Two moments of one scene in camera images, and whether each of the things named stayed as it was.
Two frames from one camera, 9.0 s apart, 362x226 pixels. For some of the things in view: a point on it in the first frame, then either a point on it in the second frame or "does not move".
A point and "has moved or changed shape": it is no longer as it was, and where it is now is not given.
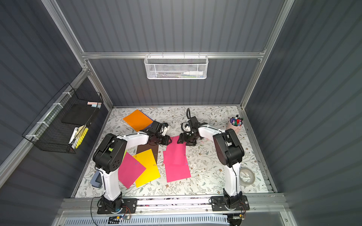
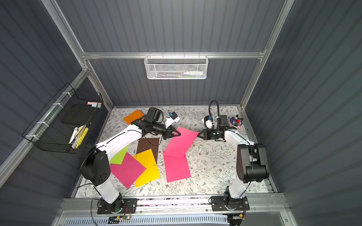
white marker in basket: [193, 73] does not move
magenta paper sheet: [176, 153] has moved or changed shape
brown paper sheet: [151, 145] does not move
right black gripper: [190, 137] to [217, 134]
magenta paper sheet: [129, 170] does not move
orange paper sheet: [138, 120] does not move
